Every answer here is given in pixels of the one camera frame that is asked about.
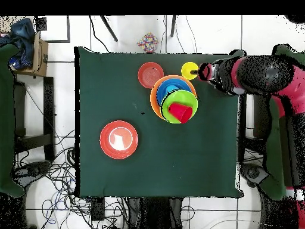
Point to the yellow cup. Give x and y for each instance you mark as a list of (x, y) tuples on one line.
[(187, 69)]

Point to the green bowl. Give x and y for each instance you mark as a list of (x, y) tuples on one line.
[(181, 96)]

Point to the blue cup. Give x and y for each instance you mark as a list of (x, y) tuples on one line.
[(170, 89)]

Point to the large blue bowl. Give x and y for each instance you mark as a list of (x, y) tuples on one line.
[(162, 90)]

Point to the red cup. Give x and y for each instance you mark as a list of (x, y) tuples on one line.
[(181, 112)]

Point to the large orange bowl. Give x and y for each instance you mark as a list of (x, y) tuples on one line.
[(153, 100)]

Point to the wide red bowl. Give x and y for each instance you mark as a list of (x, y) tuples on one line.
[(119, 140)]

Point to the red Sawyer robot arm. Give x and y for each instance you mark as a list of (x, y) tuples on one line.
[(262, 74)]

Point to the small red bowl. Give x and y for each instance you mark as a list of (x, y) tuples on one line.
[(150, 75)]

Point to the black tripod leg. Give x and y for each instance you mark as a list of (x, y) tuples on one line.
[(173, 26), (109, 28)]

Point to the colourful patterned box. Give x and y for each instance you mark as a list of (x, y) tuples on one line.
[(147, 43)]

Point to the green cloth covered table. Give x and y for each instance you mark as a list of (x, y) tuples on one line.
[(274, 143), (6, 119)]

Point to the dark green tablecloth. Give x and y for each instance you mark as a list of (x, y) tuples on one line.
[(143, 167)]

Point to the cardboard box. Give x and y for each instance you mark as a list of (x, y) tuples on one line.
[(40, 59)]

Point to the black floor box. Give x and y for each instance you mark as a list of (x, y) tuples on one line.
[(98, 208)]

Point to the blue cloth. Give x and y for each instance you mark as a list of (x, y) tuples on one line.
[(22, 31)]

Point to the black floor frame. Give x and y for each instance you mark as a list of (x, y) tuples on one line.
[(68, 28)]

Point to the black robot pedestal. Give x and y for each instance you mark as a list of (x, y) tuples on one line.
[(155, 214)]

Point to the black stool frame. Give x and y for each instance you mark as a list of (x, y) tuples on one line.
[(48, 107)]

